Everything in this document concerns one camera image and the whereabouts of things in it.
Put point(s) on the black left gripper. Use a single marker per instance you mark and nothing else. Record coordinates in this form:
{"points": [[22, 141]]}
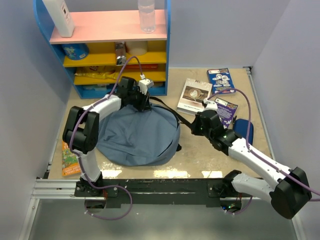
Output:
{"points": [[144, 105]]}

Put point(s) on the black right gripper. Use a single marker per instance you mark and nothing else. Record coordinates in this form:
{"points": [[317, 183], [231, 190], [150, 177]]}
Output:
{"points": [[194, 127]]}

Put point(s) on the white coffee cover book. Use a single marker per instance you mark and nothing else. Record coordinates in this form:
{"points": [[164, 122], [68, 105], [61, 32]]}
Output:
{"points": [[192, 96]]}

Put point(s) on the blue zip pencil case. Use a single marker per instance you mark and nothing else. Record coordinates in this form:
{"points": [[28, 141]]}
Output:
{"points": [[240, 126]]}

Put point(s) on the blue fabric backpack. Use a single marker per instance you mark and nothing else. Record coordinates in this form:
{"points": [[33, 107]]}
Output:
{"points": [[133, 138]]}

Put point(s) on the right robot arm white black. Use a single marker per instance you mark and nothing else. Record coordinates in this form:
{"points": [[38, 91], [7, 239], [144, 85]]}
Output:
{"points": [[286, 189]]}

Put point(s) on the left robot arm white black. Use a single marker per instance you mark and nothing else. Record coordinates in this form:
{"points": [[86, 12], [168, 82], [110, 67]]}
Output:
{"points": [[81, 131]]}

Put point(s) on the yellow snack bag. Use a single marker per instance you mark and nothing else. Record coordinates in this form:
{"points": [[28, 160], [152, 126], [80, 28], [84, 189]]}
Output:
{"points": [[97, 72]]}

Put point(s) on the purple cover book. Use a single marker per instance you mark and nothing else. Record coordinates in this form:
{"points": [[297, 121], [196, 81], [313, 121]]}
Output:
{"points": [[226, 111]]}

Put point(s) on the red flat box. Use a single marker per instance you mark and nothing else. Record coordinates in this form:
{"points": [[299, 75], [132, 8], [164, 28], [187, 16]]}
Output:
{"points": [[143, 66]]}

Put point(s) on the blue cartoon book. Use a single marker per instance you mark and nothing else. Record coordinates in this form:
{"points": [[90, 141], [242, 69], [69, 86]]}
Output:
{"points": [[221, 80]]}

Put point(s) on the blue shelf unit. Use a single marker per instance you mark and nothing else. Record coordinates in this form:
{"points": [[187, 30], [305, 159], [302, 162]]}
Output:
{"points": [[100, 30]]}

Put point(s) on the blue round tin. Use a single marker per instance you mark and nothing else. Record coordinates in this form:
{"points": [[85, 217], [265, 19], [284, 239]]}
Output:
{"points": [[75, 51]]}

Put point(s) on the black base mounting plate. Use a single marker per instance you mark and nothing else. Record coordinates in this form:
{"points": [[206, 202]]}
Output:
{"points": [[165, 191]]}

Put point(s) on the clear plastic water bottle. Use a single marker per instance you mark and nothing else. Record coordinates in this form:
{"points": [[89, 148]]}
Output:
{"points": [[147, 15]]}

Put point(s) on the orange green children book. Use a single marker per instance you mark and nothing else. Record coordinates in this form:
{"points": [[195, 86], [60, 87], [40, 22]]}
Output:
{"points": [[70, 165]]}

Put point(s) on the white rectangular box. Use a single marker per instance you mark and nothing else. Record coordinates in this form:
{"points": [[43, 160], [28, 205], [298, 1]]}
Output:
{"points": [[61, 17]]}

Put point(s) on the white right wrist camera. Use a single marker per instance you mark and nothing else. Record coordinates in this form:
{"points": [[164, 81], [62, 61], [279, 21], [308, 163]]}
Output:
{"points": [[209, 105]]}

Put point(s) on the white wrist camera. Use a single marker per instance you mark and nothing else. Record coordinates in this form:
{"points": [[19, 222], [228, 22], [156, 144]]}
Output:
{"points": [[144, 84], [209, 105]]}

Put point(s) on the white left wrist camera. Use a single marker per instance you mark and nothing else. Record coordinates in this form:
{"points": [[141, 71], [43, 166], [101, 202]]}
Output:
{"points": [[144, 84]]}

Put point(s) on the aluminium frame rail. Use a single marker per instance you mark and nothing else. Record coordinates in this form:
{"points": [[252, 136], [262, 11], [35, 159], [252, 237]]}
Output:
{"points": [[48, 188]]}

